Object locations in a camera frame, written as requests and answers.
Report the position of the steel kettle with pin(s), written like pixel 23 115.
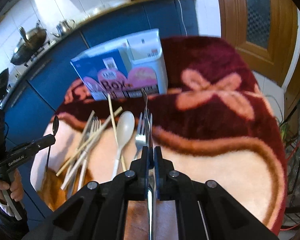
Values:
pixel 64 28

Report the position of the red pink floral blanket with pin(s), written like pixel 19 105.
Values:
pixel 213 123

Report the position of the cream plastic spoon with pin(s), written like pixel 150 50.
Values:
pixel 124 131

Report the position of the blue white utensil holder box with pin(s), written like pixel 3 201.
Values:
pixel 124 67

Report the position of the blue kitchen base cabinets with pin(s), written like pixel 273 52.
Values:
pixel 32 101

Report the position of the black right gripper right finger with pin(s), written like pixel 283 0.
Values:
pixel 205 210

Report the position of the gas stove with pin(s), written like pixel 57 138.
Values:
pixel 24 63

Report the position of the person's left hand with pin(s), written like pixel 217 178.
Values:
pixel 16 188

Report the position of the silver fork on blanket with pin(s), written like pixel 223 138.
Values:
pixel 140 138

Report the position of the wooden door with glass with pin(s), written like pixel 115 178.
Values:
pixel 263 32

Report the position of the black wok on stove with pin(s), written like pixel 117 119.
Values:
pixel 29 42

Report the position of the silver metal fork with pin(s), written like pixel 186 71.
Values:
pixel 151 187

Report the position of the bamboo chopstick diagonal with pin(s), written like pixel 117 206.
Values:
pixel 93 137

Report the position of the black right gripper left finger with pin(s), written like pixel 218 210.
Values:
pixel 97 211

